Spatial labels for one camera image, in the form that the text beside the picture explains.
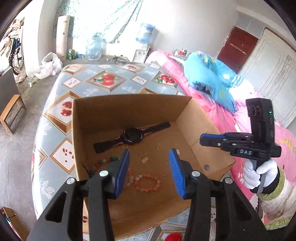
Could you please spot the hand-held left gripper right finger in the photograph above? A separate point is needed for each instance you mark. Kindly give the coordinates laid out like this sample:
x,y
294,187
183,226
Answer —
x,y
176,173

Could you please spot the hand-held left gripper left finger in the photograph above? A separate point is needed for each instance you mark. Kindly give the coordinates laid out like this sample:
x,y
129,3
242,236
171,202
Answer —
x,y
122,171

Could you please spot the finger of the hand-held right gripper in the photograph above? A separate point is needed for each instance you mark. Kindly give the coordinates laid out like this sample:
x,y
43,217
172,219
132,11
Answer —
x,y
229,146
209,139

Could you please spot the pink and black smartwatch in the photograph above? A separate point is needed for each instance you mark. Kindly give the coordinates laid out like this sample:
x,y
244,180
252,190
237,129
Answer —
x,y
129,136

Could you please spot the brown cardboard box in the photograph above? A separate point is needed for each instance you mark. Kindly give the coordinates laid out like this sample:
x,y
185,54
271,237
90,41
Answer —
x,y
97,120

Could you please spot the person's right forearm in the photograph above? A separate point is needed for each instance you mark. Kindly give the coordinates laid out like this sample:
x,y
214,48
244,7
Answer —
x,y
275,204

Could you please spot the person's right hand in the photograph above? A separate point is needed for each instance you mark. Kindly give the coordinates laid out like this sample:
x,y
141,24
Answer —
x,y
269,169

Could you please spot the pink quilt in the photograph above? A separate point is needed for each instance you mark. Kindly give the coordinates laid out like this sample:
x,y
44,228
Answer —
x,y
208,104

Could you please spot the white wardrobe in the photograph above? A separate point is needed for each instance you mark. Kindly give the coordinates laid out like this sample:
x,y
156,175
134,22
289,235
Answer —
x,y
277,69

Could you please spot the blue quilt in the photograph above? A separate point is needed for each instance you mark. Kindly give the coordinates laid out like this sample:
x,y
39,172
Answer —
x,y
208,69

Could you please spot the fruit print tablecloth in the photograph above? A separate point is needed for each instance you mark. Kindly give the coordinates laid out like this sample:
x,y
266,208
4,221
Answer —
x,y
53,139

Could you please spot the red door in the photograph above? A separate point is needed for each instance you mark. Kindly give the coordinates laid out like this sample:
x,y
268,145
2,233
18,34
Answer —
x,y
238,46

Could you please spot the white water dispenser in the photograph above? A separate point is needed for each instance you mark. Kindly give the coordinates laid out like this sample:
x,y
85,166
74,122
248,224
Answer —
x,y
140,54

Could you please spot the brown paper bag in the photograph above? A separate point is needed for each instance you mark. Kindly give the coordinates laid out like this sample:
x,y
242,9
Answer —
x,y
16,222

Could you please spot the blue water bottle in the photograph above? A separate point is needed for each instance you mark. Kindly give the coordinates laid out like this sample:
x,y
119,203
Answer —
x,y
145,32

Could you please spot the empty clear water jug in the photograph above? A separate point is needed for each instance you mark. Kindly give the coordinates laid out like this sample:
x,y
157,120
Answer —
x,y
93,48

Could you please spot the green bottle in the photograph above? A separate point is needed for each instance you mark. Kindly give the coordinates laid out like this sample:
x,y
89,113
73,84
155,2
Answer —
x,y
71,53

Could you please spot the white plastic bag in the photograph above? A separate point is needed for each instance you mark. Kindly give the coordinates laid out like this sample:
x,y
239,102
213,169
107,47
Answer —
x,y
48,64

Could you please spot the wooden stool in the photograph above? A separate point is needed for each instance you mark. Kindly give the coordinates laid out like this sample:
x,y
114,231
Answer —
x,y
13,99

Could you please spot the grey cabinet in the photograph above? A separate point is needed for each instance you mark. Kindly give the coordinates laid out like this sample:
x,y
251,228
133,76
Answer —
x,y
7,88

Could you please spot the floral curtain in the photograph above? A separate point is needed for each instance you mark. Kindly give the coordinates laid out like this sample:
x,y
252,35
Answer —
x,y
111,25

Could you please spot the white rolled mat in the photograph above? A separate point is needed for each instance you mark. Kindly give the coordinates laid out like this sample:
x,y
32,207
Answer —
x,y
63,37

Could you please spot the wheelchair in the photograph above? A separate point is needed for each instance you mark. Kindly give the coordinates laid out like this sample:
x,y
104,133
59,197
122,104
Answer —
x,y
17,60

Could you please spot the pile of clothes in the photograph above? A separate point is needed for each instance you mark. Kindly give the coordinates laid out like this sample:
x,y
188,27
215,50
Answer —
x,y
13,30

